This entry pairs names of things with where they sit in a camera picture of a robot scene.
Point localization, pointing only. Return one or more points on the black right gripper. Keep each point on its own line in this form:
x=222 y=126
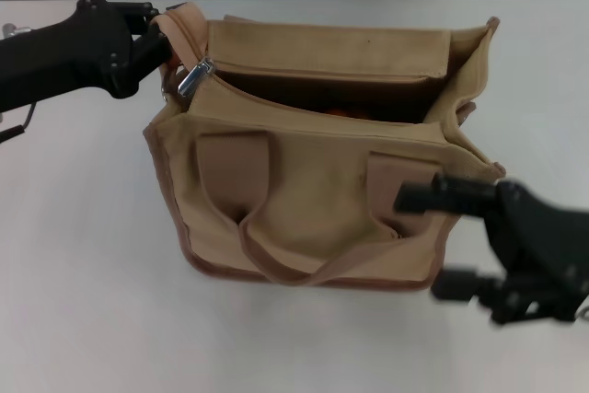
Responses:
x=547 y=250

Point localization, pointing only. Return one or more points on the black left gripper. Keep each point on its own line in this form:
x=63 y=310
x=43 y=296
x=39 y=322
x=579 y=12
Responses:
x=69 y=52

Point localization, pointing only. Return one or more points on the silver metal zipper pull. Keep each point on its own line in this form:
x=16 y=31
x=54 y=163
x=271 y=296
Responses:
x=193 y=77

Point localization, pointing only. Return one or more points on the khaki canvas food bag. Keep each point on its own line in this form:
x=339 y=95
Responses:
x=299 y=209

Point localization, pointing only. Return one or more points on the orange item inside bag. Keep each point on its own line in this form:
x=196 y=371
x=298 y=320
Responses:
x=343 y=112

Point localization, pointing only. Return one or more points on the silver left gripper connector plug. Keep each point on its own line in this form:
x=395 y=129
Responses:
x=16 y=29

